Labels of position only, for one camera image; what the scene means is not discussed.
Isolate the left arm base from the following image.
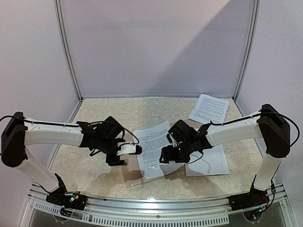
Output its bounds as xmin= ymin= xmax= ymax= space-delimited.
xmin=46 ymin=174 xmax=88 ymax=210

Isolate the paper stack at back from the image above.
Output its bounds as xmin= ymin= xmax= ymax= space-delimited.
xmin=188 ymin=94 xmax=229 ymax=124

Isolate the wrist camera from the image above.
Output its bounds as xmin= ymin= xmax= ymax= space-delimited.
xmin=166 ymin=133 xmax=178 ymax=147
xmin=116 ymin=142 xmax=142 ymax=156

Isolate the transparent plastic folder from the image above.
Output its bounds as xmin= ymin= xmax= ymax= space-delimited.
xmin=120 ymin=122 xmax=214 ymax=188

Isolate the printed paper sheet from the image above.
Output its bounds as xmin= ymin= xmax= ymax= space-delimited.
xmin=134 ymin=121 xmax=184 ymax=179
xmin=185 ymin=145 xmax=230 ymax=177

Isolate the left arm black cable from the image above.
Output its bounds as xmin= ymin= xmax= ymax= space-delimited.
xmin=0 ymin=115 xmax=140 ymax=157

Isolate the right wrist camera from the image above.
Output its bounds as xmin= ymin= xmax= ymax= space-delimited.
xmin=166 ymin=133 xmax=178 ymax=147

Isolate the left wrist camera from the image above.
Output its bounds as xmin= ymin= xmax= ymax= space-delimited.
xmin=116 ymin=142 xmax=142 ymax=156

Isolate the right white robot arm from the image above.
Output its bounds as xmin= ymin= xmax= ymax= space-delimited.
xmin=159 ymin=104 xmax=291 ymax=206

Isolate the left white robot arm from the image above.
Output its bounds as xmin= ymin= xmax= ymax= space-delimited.
xmin=0 ymin=112 xmax=124 ymax=205

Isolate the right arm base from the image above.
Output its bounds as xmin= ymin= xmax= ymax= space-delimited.
xmin=228 ymin=180 xmax=276 ymax=212

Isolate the aluminium front rail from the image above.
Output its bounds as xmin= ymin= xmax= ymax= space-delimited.
xmin=20 ymin=183 xmax=296 ymax=227

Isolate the right aluminium frame post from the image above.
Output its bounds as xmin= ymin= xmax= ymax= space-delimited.
xmin=232 ymin=0 xmax=260 ymax=102

